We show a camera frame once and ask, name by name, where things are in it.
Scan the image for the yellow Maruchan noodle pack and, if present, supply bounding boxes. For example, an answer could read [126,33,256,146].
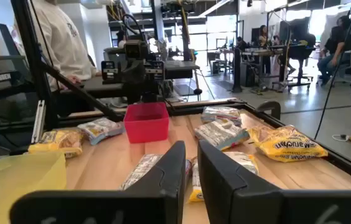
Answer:
[188,151,260,203]
[247,124,329,163]
[27,128,85,159]

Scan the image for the dark grey desk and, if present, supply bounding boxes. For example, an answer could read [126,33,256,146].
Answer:
[60,59,202,100]

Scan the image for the silver metal bracket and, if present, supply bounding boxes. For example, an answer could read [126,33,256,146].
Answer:
[31,100,46,144]

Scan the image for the blue Maruchan noodle pack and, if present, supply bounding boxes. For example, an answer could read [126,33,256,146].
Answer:
[194,119,251,151]
[77,117,125,146]

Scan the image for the grey office desk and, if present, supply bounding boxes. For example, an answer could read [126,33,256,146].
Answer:
[242,46,287,82]

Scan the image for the black table clamp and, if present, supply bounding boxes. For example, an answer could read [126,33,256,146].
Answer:
[255,100,282,121]

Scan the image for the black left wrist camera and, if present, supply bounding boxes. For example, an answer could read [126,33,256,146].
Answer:
[123,39,149,60]

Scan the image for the red plastic bin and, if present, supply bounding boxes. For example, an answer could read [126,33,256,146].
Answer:
[123,101,170,144]

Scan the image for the yellow translucent plastic bin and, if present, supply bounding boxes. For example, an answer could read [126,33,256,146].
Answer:
[0,151,67,224]

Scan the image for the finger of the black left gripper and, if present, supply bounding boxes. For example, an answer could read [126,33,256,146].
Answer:
[145,60,166,82]
[100,60,121,85]

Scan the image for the black aluminium rig frame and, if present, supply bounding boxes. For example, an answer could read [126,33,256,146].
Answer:
[9,0,351,189]

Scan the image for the person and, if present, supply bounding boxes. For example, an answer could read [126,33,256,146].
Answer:
[13,0,101,93]
[258,24,272,47]
[317,14,351,87]
[236,36,248,51]

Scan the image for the black hanging cable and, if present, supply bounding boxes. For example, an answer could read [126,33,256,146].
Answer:
[314,0,351,141]

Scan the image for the red Maruchan noodle pack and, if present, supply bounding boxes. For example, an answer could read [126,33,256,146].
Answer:
[118,153,193,191]
[200,106,243,126]

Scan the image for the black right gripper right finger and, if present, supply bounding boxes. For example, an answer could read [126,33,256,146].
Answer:
[197,139,351,224]

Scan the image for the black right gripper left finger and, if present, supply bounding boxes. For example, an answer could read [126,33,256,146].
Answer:
[9,140,187,224]

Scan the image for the black floor post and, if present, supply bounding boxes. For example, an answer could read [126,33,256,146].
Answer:
[232,46,243,93]

